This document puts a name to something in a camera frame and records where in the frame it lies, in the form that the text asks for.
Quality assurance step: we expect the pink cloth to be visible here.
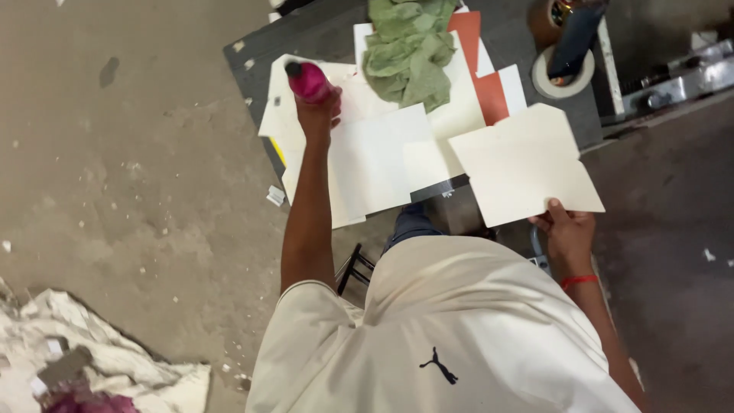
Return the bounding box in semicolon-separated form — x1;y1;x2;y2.
41;385;140;413

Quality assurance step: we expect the person's right hand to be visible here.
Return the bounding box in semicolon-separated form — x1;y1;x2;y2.
528;198;598;275

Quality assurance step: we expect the narrow white cardboard sheet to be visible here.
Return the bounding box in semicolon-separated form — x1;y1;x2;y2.
498;63;529;117

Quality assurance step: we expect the red thread wristband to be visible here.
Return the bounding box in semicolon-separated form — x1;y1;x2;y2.
560;275;599;291

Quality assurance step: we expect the white masking tape roll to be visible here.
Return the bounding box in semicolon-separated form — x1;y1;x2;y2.
531;45;596;100

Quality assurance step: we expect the pink bottle with black cap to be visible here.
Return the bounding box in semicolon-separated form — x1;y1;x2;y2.
285;61;337;106

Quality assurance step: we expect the person's cream t-shirt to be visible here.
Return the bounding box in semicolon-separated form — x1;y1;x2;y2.
245;235;644;413

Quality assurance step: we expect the brown tape roll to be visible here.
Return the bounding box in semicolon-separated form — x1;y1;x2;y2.
527;0;575;48

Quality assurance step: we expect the grey metal clamp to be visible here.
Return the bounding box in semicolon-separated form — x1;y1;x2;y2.
529;225;552;276

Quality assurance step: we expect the orange cardboard sheet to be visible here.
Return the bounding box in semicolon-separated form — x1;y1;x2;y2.
473;71;510;127
447;10;482;76

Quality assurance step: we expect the person's blue jeans leg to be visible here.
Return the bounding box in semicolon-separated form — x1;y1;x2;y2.
381;203;446;254

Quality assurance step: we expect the cream notched cardboard sheet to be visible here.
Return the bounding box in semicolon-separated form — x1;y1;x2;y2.
448;103;606;228

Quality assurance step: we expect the black work table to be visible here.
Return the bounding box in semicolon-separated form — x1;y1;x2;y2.
222;0;604;220

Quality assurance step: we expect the large white cardboard sheet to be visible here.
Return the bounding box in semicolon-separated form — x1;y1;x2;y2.
329;103;455;226

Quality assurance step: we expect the black metal stool frame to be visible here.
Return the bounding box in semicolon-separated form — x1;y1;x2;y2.
335;242;377;297

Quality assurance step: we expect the green cloth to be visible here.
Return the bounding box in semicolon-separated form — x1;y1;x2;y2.
362;0;461;114

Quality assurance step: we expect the person's left hand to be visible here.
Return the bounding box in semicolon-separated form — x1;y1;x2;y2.
294;86;344;142

